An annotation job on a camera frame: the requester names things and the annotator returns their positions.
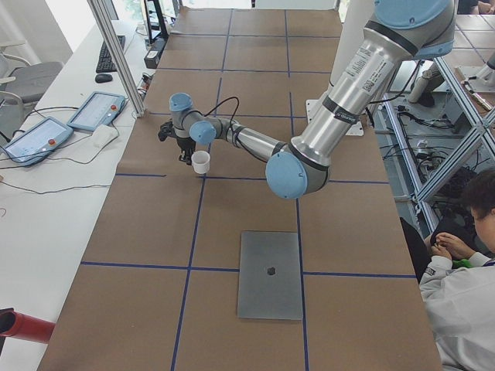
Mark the aluminium frame rack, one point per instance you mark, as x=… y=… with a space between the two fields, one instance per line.
x=436 y=131

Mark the blue teach pendant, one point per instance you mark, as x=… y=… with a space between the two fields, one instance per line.
x=38 y=142
x=100 y=108

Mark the aluminium frame post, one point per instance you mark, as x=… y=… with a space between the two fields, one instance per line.
x=104 y=23

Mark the red cylinder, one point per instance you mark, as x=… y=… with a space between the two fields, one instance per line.
x=25 y=327

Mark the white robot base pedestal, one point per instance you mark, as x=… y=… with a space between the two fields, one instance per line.
x=351 y=39

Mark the black power box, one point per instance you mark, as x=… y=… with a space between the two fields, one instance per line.
x=154 y=54

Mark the near blue teach pendant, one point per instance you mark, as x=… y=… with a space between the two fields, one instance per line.
x=38 y=142

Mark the white plastic cup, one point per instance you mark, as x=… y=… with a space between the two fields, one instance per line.
x=200 y=162

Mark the seated person white coat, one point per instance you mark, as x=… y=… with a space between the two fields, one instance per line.
x=457 y=289

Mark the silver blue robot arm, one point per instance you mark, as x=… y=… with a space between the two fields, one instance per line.
x=397 y=31

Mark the far blue teach pendant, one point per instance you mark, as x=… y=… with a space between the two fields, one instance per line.
x=100 y=108

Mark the black computer mouse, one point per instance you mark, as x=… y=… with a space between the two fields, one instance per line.
x=103 y=78

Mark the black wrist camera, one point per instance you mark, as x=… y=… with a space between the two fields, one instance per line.
x=166 y=130

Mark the white folded cloth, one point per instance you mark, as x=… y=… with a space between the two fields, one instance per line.
x=103 y=135

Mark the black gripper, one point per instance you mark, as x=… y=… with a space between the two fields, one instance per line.
x=184 y=144

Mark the silver closed laptop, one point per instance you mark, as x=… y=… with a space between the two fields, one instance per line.
x=270 y=277

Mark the black keyboard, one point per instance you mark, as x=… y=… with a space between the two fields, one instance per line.
x=105 y=62

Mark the grey office chair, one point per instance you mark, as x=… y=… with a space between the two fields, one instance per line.
x=22 y=83

